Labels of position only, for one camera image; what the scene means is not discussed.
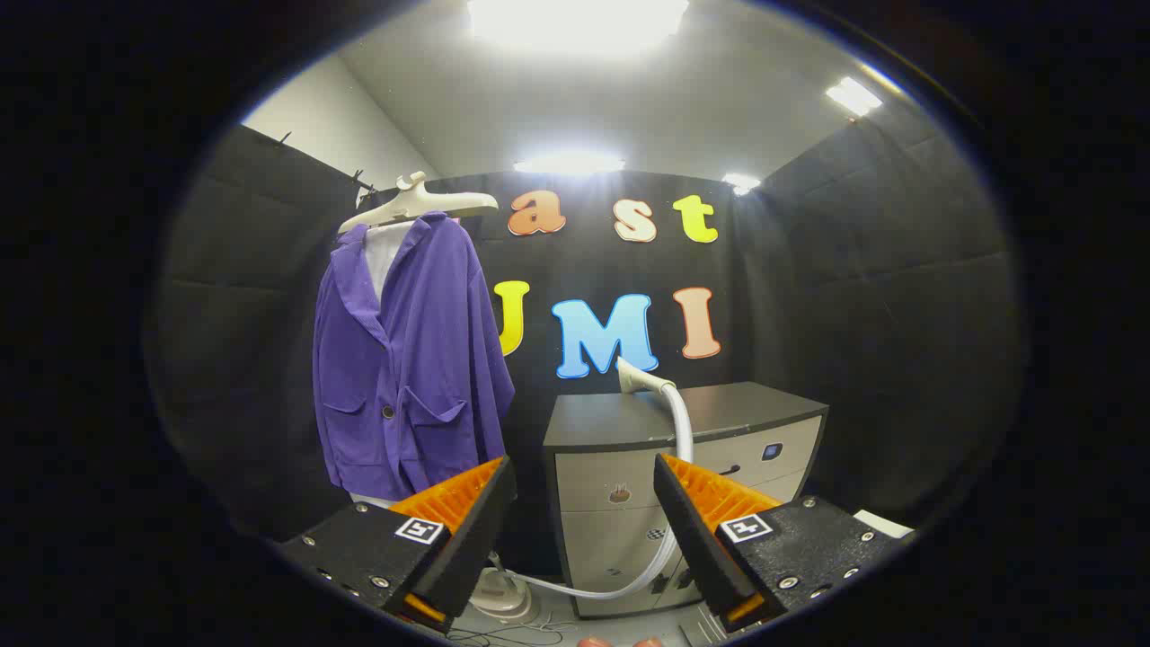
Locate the white plastic clothes hanger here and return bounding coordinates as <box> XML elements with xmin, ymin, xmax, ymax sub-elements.
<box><xmin>338</xmin><ymin>171</ymin><xmax>500</xmax><ymax>236</ymax></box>

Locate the grey garment steamer hose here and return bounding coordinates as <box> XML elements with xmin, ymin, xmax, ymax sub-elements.
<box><xmin>503</xmin><ymin>385</ymin><xmax>694</xmax><ymax>601</ymax></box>

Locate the purple corduroy jacket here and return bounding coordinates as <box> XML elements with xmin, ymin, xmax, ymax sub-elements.
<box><xmin>312</xmin><ymin>212</ymin><xmax>517</xmax><ymax>502</ymax></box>

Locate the thin black floor cable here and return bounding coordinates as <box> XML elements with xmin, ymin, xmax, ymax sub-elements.
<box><xmin>449</xmin><ymin>622</ymin><xmax>567</xmax><ymax>647</ymax></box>

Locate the large ceiling light panel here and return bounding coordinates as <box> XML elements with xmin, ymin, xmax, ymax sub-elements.
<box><xmin>467</xmin><ymin>0</ymin><xmax>691</xmax><ymax>50</ymax></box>

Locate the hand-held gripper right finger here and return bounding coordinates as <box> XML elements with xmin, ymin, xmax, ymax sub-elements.
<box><xmin>653</xmin><ymin>453</ymin><xmax>917</xmax><ymax>634</ymax></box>

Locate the white ironing pad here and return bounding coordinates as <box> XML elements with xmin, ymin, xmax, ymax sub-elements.
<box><xmin>349</xmin><ymin>222</ymin><xmax>414</xmax><ymax>510</ymax></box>

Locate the white garment steamer base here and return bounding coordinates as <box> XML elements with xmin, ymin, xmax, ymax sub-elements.
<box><xmin>467</xmin><ymin>566</ymin><xmax>540</xmax><ymax>623</ymax></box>

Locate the grey cabinet with dark top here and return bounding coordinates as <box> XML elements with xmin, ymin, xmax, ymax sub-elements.
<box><xmin>543</xmin><ymin>382</ymin><xmax>829</xmax><ymax>619</ymax></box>

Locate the small white box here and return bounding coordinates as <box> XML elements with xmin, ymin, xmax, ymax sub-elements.
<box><xmin>854</xmin><ymin>510</ymin><xmax>916</xmax><ymax>540</ymax></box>

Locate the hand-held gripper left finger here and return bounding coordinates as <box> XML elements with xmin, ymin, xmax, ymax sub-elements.
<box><xmin>279</xmin><ymin>456</ymin><xmax>518</xmax><ymax>634</ymax></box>

